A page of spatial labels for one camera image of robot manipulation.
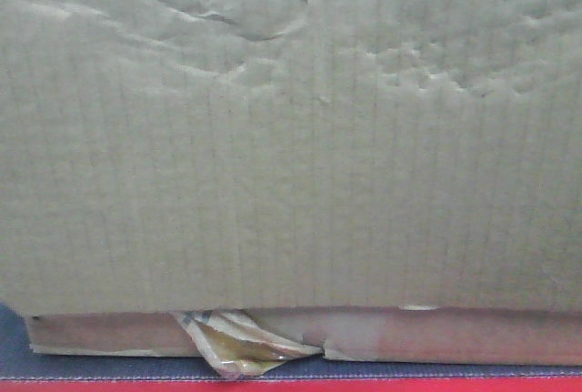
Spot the worn cardboard box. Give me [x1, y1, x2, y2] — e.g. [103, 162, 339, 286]
[1, 0, 581, 365]

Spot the peeling packing tape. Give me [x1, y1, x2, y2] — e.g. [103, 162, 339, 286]
[172, 310, 323, 380]

